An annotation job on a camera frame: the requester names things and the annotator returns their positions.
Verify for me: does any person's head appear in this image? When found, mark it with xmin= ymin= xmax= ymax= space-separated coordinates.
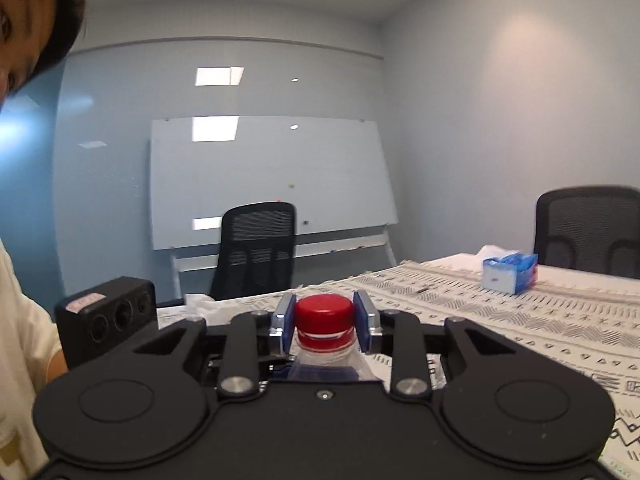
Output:
xmin=0 ymin=0 xmax=90 ymax=106

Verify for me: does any whiteboard on stand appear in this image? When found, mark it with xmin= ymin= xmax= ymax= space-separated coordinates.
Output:
xmin=149 ymin=116 xmax=400 ymax=273

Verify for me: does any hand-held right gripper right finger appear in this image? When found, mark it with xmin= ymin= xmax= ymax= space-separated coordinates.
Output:
xmin=352 ymin=290 xmax=538 ymax=402

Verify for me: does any clear plastic bottle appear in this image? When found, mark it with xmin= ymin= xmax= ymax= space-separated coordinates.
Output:
xmin=289 ymin=332 xmax=388 ymax=386

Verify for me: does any crumpled white tissue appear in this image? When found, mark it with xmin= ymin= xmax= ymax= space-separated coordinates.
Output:
xmin=184 ymin=292 xmax=217 ymax=317

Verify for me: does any patterned white tablecloth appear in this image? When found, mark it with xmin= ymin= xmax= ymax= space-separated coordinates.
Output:
xmin=157 ymin=259 xmax=640 ymax=480

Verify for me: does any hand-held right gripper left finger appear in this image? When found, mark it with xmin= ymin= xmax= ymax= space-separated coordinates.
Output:
xmin=132 ymin=292 xmax=297 ymax=400

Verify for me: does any person in cream shirt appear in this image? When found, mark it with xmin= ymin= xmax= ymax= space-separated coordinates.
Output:
xmin=0 ymin=240 xmax=68 ymax=480

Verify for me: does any red bottle cap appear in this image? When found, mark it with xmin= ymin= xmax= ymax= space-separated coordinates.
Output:
xmin=293 ymin=296 xmax=357 ymax=351

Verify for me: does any blue tissue pack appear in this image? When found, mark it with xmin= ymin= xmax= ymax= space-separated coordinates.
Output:
xmin=475 ymin=245 xmax=540 ymax=293

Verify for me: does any black mesh office chair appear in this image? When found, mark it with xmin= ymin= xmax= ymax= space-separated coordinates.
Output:
xmin=209 ymin=202 xmax=297 ymax=301
xmin=533 ymin=186 xmax=640 ymax=280

